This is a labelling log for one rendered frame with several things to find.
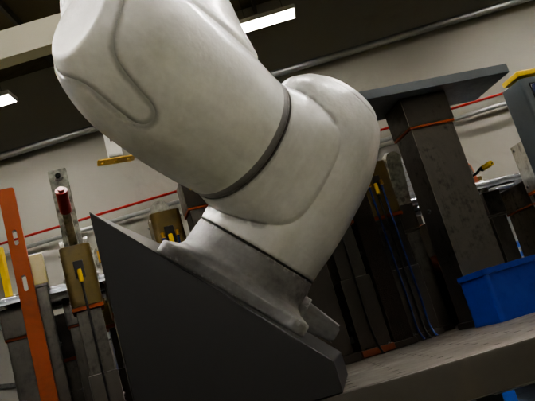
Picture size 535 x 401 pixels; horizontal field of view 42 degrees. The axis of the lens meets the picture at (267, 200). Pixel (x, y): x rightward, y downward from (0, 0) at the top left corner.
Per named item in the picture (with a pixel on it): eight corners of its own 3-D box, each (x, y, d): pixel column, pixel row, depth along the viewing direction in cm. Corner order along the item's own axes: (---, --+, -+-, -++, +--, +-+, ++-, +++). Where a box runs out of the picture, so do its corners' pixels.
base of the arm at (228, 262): (336, 358, 72) (363, 311, 72) (154, 250, 73) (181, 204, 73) (320, 340, 90) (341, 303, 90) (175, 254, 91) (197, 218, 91)
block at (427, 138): (503, 317, 133) (427, 105, 142) (526, 311, 125) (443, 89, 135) (458, 330, 130) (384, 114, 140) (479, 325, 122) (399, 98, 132)
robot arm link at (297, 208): (340, 299, 80) (431, 139, 82) (230, 231, 69) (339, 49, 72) (265, 258, 93) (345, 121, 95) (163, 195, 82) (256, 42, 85)
